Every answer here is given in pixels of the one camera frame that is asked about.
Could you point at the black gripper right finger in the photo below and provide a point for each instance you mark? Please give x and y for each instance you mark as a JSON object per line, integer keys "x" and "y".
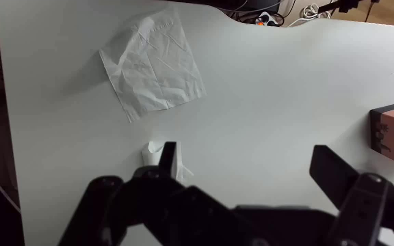
{"x": 369, "y": 209}

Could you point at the small crumpled white tissue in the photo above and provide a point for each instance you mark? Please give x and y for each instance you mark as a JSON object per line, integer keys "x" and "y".
{"x": 150, "y": 152}

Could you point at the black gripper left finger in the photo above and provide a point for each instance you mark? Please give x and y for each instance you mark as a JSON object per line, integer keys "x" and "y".
{"x": 128, "y": 209}

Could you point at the white power plug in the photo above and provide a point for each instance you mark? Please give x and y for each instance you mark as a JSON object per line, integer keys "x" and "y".
{"x": 266, "y": 18}

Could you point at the crumpled clear plastic bag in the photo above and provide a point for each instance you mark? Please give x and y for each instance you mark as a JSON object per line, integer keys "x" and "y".
{"x": 156, "y": 68}

